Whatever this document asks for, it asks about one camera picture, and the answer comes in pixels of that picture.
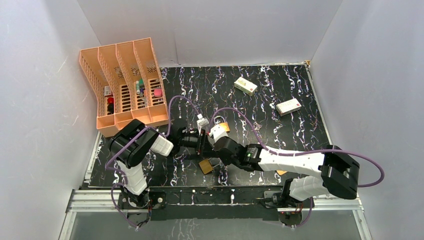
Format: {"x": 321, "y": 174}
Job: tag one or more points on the pink eraser in organizer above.
{"x": 157, "y": 92}

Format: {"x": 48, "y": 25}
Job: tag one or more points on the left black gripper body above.
{"x": 201, "y": 142}

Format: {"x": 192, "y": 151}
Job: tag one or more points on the red black item in organizer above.
{"x": 110, "y": 105}

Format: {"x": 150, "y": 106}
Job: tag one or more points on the brass padlock long shackle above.
{"x": 208, "y": 165}

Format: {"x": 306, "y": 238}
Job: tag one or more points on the white red small box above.
{"x": 288, "y": 107}

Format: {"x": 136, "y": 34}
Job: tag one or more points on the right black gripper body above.
{"x": 229, "y": 160}

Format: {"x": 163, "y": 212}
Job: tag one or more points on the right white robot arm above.
{"x": 329, "y": 171}

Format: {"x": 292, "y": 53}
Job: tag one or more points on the orange spiral notebook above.
{"x": 281, "y": 172}

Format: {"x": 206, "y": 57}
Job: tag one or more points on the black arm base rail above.
{"x": 169, "y": 203}

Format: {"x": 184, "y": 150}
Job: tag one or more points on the white green small box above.
{"x": 245, "y": 86}

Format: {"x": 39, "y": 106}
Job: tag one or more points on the orange plastic file organizer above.
{"x": 128, "y": 72}

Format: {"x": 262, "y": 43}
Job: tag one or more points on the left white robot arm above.
{"x": 131, "y": 145}

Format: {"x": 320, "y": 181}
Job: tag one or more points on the brass padlock centre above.
{"x": 225, "y": 126}

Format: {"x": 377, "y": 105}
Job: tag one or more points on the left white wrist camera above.
{"x": 202, "y": 121}

